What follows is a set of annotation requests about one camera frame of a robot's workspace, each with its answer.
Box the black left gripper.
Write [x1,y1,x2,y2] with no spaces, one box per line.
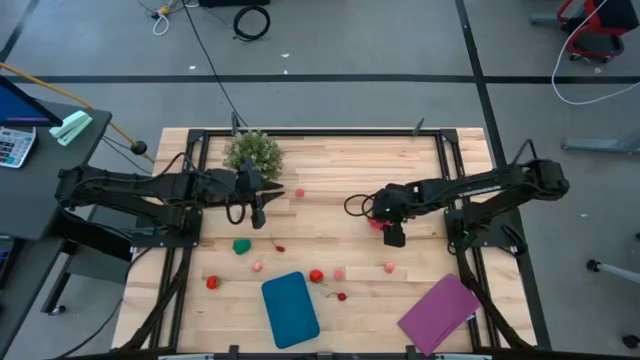
[235,158,287,209]

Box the teal plastic tupperware tub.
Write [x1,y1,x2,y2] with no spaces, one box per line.
[260,270,322,351]

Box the green artificial potted plant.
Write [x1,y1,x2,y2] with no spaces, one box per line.
[222,129,286,183]

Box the purple pad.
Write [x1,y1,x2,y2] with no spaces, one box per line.
[396,272,483,358]

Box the mint green stapler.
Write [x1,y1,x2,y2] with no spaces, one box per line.
[48,109,95,148]

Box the dark side desk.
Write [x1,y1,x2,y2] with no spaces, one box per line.
[0,97,132,331]

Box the grey stand leg with caster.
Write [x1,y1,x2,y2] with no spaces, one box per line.
[585,258,640,287]

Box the white desk calculator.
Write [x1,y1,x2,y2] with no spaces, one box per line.
[0,125,38,170]

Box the computer monitor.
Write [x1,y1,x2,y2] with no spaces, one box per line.
[0,74,65,128]

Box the red wheeled cart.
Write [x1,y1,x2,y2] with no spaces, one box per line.
[556,0,640,64]

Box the black right gripper cable loop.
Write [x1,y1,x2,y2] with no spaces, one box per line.
[343,193,377,219]

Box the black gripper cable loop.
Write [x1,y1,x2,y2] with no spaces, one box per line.
[343,193,377,219]
[224,192,248,226]

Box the black left gripper cable loop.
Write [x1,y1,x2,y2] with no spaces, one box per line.
[224,192,248,226]

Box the black aluminium table frame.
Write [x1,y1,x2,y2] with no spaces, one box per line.
[113,117,552,360]

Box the long thin black cable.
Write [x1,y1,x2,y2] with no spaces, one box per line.
[180,0,250,129]

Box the coiled black cable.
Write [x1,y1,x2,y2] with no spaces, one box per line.
[232,4,272,43]

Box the white cable with yellow plug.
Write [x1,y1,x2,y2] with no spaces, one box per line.
[151,2,174,38]

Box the long white cable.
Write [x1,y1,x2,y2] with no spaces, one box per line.
[550,0,640,107]

